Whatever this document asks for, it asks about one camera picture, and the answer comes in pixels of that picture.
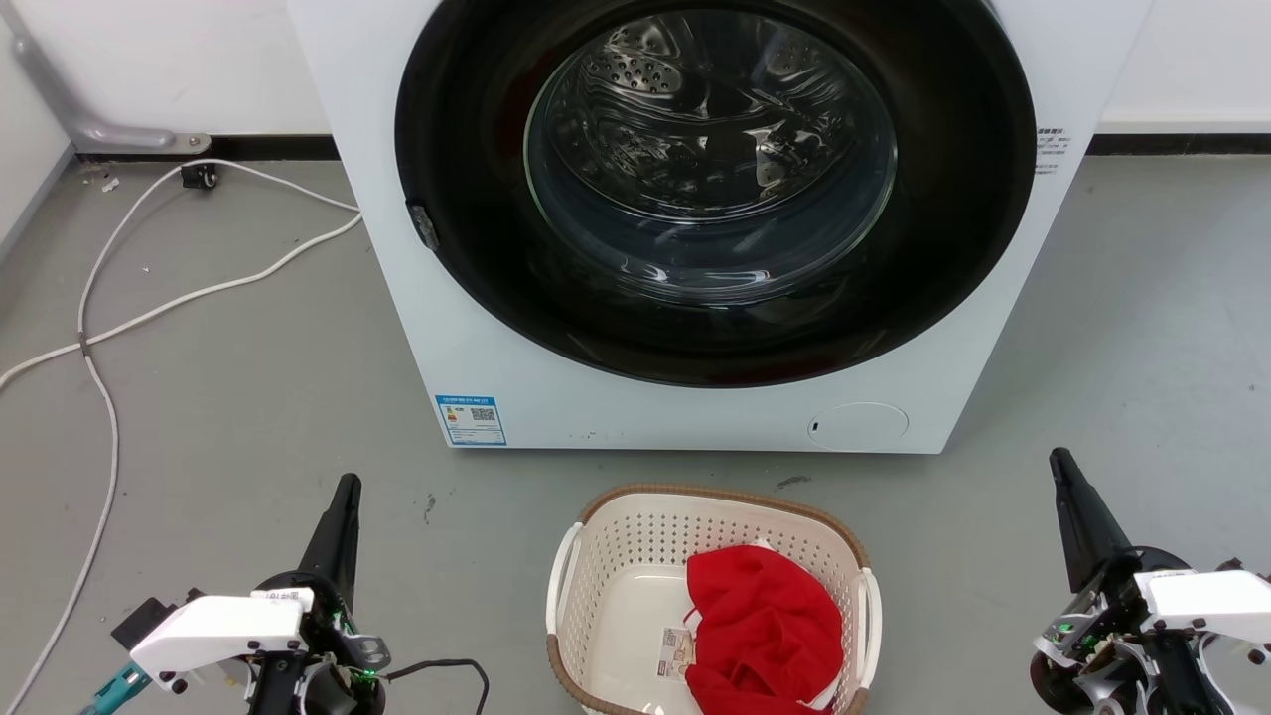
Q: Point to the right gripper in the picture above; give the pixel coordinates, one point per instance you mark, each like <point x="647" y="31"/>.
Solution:
<point x="1182" y="616"/>

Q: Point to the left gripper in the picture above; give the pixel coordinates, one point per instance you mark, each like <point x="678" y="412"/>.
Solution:
<point x="218" y="628"/>

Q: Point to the white plastic laundry basket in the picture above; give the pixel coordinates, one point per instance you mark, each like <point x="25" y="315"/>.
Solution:
<point x="626" y="556"/>

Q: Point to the blue energy label sticker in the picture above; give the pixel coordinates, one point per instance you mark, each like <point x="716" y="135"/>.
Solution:
<point x="471" y="420"/>

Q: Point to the round white filter cover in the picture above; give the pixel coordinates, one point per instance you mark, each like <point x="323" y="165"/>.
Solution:
<point x="859" y="425"/>

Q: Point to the teal plastic piece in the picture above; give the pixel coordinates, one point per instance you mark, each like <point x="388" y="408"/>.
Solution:
<point x="117" y="690"/>

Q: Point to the white front-load washing machine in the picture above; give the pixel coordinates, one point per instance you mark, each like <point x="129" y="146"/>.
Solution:
<point x="616" y="412"/>

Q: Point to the black round glass washer door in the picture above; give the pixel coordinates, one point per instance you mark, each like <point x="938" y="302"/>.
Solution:
<point x="477" y="248"/>

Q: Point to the grey washer door latch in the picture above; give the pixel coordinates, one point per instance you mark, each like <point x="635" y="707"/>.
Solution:
<point x="423" y="224"/>

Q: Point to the red garment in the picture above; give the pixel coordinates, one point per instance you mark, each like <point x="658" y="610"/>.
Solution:
<point x="760" y="626"/>

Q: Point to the paper label with print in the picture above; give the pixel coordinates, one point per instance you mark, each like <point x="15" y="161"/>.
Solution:
<point x="677" y="653"/>

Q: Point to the white text sticker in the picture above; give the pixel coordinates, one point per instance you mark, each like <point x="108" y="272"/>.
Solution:
<point x="1051" y="149"/>

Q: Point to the grey metal floor bracket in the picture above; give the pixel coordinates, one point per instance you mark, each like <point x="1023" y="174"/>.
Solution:
<point x="60" y="94"/>

